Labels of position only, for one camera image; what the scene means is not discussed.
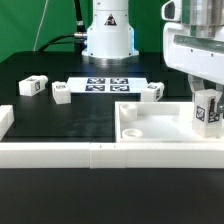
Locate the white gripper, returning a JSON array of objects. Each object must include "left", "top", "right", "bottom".
[{"left": 161, "top": 0, "right": 224, "bottom": 114}]

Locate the white square tabletop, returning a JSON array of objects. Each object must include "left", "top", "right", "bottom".
[{"left": 114, "top": 101, "right": 224, "bottom": 143}]

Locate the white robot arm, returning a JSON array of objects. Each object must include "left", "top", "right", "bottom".
[{"left": 82, "top": 0, "right": 224, "bottom": 114}]

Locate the white sheet with markers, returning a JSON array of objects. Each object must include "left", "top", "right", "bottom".
[{"left": 67, "top": 77, "right": 147, "bottom": 93}]

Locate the white U-shaped fence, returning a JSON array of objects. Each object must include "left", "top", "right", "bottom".
[{"left": 0, "top": 105, "right": 224, "bottom": 168}]

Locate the black cable bundle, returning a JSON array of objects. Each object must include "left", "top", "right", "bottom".
[{"left": 37, "top": 0, "right": 88, "bottom": 53}]

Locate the thin white cable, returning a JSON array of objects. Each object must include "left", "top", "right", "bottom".
[{"left": 32, "top": 0, "right": 50, "bottom": 52}]

